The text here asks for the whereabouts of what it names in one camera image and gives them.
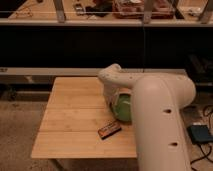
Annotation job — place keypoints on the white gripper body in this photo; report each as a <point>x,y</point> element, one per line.
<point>111,94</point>

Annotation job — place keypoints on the green ceramic bowl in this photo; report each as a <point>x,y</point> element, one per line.
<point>122,108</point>

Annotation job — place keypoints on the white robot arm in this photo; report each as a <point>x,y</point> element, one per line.
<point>156,101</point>

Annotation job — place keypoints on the dark rectangular snack box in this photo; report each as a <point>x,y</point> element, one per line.
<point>109,130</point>

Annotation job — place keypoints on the light wooden table board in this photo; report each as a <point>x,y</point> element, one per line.
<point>76,110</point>

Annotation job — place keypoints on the clear tray of items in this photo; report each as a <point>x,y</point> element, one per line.
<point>161,9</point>

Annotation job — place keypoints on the black power adapter box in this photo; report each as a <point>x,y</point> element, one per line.
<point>199,134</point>

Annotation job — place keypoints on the long shelf rail frame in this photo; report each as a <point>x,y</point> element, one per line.
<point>100,13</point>

